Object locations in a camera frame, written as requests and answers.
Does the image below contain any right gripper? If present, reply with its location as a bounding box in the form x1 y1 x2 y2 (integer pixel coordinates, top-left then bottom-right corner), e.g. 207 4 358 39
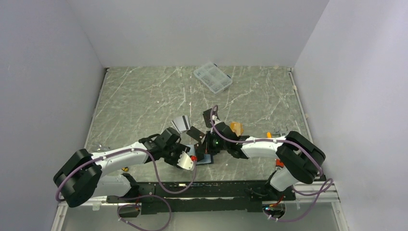
198 131 230 154

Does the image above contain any blue leather card holder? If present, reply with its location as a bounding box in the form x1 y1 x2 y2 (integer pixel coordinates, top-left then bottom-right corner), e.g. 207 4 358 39
187 144 214 165

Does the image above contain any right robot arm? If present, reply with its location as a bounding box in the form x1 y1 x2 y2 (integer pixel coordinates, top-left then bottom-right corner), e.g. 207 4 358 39
206 120 326 200

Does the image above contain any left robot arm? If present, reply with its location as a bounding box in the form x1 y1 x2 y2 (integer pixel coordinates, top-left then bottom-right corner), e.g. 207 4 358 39
53 128 197 207

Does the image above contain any loose black card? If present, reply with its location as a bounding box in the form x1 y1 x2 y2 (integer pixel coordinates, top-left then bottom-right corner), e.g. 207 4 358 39
186 126 205 143

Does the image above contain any orange card stack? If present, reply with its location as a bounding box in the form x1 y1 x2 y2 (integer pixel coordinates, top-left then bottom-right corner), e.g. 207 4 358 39
230 122 244 136

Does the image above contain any black card stack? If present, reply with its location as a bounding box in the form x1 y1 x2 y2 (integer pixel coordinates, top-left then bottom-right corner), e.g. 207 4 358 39
203 109 218 128

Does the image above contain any silver card stack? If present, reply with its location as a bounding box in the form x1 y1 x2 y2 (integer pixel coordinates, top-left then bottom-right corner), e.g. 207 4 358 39
171 115 191 133

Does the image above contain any adjustable wrench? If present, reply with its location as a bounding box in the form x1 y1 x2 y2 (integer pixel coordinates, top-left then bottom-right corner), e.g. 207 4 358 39
273 128 289 137

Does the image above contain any clear plastic organizer box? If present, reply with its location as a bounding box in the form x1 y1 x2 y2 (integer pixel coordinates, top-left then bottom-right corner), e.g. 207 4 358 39
193 63 232 94

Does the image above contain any red tool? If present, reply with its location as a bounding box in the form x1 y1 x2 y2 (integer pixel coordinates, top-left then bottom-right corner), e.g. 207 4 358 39
275 159 284 169

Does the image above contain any silver wrench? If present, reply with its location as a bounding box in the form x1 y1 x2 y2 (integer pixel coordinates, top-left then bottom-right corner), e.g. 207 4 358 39
95 144 111 152

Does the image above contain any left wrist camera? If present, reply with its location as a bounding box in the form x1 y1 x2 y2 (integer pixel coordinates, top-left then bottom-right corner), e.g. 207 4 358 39
177 151 196 171

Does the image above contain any black base frame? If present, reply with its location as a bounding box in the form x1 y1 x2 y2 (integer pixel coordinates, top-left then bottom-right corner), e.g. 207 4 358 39
106 180 296 215

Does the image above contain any aluminium rail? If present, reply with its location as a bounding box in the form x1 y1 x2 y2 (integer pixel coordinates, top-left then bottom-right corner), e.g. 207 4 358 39
61 181 337 207

